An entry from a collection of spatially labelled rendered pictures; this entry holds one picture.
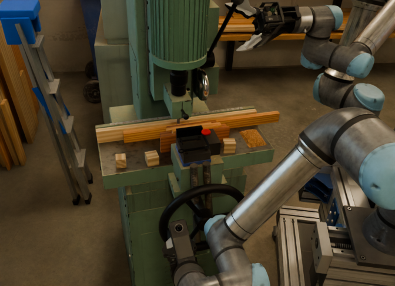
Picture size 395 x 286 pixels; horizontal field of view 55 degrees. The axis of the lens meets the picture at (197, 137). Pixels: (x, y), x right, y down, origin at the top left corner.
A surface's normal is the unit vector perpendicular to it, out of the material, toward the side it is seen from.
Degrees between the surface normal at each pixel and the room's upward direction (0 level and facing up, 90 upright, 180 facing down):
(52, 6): 90
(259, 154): 90
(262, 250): 0
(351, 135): 51
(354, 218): 0
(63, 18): 90
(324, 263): 90
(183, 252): 32
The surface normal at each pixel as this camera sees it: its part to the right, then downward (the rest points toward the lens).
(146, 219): 0.29, 0.58
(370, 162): -0.78, -0.29
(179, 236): 0.12, -0.37
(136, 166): 0.04, -0.80
